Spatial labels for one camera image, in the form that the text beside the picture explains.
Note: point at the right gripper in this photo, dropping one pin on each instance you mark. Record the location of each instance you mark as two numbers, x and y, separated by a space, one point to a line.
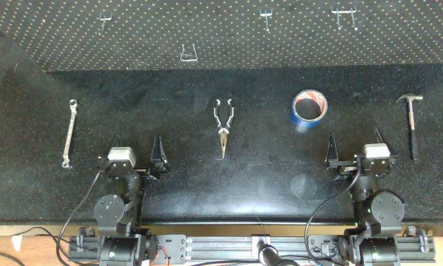
341 165

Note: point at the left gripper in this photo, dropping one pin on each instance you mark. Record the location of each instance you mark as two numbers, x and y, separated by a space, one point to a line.
155 173

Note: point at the wrench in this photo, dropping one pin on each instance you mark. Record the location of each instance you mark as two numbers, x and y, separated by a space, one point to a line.
70 132

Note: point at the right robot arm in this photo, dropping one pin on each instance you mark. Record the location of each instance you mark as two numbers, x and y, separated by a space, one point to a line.
376 214

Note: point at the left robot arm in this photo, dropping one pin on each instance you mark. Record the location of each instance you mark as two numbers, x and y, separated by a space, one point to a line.
117 210

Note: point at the black pegboard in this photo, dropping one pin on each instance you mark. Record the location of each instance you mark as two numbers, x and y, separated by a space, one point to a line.
243 40

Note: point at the roll of blue tape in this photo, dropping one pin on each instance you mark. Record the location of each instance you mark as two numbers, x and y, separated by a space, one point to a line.
301 119

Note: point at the hammer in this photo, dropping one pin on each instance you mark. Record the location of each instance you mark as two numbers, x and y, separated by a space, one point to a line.
412 118

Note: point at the pliers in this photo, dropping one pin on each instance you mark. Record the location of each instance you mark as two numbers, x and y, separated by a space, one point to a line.
223 129

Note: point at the metal hook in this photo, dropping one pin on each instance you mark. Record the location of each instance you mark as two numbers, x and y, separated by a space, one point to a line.
103 21
189 58
338 19
266 20

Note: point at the white paper tag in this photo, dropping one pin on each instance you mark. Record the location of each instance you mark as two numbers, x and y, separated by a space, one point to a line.
17 242

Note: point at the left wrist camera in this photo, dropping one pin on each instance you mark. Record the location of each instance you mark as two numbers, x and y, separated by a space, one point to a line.
121 155

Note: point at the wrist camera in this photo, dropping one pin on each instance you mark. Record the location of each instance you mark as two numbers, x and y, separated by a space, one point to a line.
375 150
121 155

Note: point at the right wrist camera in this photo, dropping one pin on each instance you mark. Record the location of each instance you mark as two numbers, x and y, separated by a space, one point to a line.
375 150

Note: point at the mounting rail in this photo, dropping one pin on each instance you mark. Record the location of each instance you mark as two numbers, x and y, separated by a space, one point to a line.
221 249

